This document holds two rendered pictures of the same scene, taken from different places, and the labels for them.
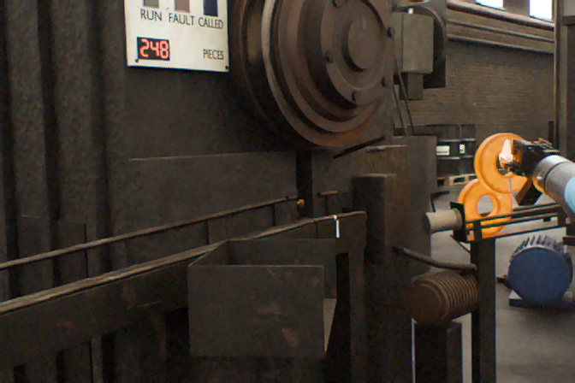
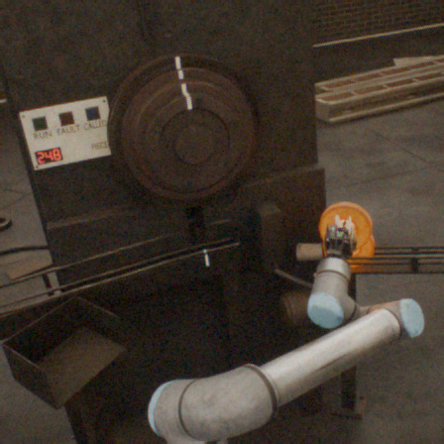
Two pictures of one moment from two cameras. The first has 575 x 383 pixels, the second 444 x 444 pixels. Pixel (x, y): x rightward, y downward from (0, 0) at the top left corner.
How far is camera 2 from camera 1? 1.38 m
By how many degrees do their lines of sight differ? 40
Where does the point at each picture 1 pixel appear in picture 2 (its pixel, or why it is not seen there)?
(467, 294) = not seen: hidden behind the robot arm
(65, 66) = not seen: hidden behind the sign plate
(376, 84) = (217, 168)
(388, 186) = (266, 223)
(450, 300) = (297, 316)
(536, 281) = not seen: outside the picture
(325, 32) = (151, 148)
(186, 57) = (77, 154)
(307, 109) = (160, 189)
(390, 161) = (298, 184)
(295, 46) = (136, 154)
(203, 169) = (96, 226)
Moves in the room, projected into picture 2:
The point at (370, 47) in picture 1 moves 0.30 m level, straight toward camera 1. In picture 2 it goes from (203, 146) to (128, 185)
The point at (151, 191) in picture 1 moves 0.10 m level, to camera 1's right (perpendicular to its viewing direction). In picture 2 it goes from (55, 245) to (78, 251)
